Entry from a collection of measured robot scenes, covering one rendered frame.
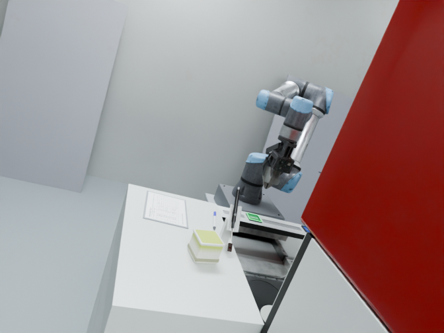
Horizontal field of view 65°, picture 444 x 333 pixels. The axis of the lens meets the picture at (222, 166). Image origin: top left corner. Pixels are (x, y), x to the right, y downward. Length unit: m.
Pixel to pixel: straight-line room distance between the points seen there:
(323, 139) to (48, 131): 2.62
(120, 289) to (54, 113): 2.56
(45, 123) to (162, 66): 1.15
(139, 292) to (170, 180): 2.95
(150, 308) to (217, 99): 2.93
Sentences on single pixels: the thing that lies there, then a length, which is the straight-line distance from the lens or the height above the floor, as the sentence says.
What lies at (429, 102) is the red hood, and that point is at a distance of 0.61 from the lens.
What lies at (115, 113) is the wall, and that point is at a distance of 3.53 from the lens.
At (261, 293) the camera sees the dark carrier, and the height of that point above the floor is 0.90.
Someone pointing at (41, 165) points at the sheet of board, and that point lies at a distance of 3.35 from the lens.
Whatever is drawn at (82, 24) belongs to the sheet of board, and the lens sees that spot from 3.26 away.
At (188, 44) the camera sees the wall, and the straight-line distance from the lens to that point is 3.46.
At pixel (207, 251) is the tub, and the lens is 0.97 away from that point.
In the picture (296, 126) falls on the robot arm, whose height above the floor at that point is 1.36.
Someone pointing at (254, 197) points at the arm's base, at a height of 0.95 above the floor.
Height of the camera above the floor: 1.49
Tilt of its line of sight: 16 degrees down
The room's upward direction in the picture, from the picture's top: 20 degrees clockwise
